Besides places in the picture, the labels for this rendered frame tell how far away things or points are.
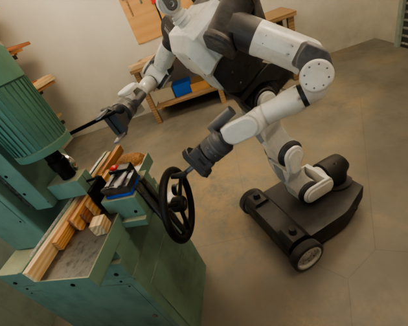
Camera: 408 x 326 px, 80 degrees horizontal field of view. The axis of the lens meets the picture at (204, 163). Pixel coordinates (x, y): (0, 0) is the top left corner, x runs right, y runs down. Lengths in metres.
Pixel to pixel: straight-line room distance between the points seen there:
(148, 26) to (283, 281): 3.60
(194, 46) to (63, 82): 4.01
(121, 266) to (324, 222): 1.11
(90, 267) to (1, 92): 0.53
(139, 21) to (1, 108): 3.38
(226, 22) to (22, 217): 0.94
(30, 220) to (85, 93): 3.70
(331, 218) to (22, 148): 1.47
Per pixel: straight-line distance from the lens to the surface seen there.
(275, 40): 0.70
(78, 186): 0.97
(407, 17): 4.21
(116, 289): 1.08
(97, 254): 0.83
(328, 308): 1.52
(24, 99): 0.87
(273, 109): 0.71
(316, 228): 1.54
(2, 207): 1.11
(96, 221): 0.87
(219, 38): 0.71
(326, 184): 1.57
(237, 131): 0.71
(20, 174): 1.00
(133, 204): 0.86
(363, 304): 1.55
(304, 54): 0.68
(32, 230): 1.16
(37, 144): 0.88
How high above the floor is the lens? 1.41
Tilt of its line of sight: 34 degrees down
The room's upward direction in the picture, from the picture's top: 22 degrees counter-clockwise
